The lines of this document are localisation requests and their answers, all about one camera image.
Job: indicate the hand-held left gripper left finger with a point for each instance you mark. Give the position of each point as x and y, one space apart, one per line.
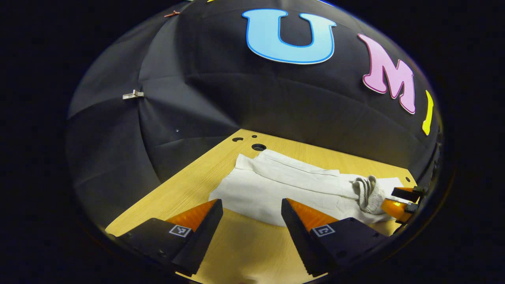
201 240

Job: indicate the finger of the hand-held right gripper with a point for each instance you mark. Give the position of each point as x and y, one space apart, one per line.
408 194
394 209

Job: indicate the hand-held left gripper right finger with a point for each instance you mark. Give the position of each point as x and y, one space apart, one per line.
300 236

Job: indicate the white jeans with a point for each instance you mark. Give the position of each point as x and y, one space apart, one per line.
284 185

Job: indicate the black backdrop cloth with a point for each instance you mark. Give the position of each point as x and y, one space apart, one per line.
197 86

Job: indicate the white cloth clip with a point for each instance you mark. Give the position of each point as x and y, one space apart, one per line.
133 94

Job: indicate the red cloth clip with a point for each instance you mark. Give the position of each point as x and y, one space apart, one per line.
172 14

